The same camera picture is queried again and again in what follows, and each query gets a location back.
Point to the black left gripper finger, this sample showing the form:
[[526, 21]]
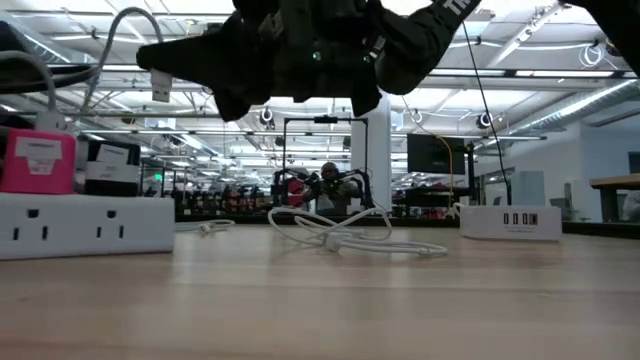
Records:
[[30, 77]]

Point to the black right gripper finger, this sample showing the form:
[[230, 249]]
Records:
[[210, 57]]

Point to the red USB charger cube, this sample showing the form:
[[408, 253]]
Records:
[[37, 170]]

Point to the black USB charger cube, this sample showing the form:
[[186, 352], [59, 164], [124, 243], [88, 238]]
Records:
[[112, 185]]

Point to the long white power strip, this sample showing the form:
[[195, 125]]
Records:
[[85, 227]]

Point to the square white USB power hub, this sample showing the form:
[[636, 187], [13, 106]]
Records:
[[500, 230]]

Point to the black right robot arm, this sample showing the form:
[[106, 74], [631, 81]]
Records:
[[420, 45]]

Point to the person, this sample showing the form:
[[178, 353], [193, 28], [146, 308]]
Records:
[[332, 192]]

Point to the black monitor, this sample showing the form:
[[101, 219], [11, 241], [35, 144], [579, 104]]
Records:
[[435, 152]]

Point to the grey workbench with wooden top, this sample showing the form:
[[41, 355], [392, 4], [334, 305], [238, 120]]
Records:
[[615, 181]]

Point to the black distant camera frame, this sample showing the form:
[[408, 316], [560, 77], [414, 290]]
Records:
[[325, 119]]

